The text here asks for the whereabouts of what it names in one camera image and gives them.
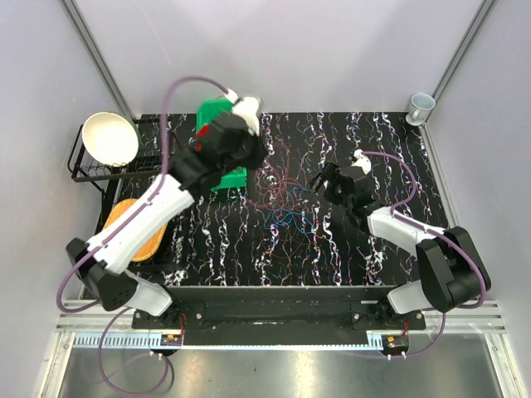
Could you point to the red storage bin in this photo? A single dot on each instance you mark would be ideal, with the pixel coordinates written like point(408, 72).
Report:
point(202, 141)

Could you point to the near green storage bin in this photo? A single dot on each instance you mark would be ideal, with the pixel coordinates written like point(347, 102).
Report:
point(236, 178)

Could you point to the white bowl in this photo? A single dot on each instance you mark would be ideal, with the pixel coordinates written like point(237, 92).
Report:
point(110, 139)

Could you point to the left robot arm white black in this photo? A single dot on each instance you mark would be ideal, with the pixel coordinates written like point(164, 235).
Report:
point(102, 261)

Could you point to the black wire dish rack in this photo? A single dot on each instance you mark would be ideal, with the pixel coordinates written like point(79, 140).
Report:
point(119, 185)

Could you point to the orange woven basket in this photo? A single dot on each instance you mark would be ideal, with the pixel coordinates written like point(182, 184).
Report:
point(151, 246)

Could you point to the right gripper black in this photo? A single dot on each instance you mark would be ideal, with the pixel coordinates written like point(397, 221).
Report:
point(331, 173)

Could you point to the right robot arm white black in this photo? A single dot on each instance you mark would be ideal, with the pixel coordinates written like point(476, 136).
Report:
point(450, 268)

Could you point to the far green storage bin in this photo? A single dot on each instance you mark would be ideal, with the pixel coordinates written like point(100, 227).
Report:
point(210, 109)

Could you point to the white mug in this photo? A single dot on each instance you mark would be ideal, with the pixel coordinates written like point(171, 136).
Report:
point(420, 107)

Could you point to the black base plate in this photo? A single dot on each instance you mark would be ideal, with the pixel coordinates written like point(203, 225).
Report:
point(331, 317)

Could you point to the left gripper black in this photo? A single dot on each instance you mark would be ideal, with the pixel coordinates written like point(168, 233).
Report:
point(258, 147)

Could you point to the green storage bin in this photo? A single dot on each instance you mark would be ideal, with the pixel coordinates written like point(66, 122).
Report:
point(210, 109)
point(236, 178)

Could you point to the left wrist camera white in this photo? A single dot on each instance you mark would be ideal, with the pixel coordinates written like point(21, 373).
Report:
point(248, 108)

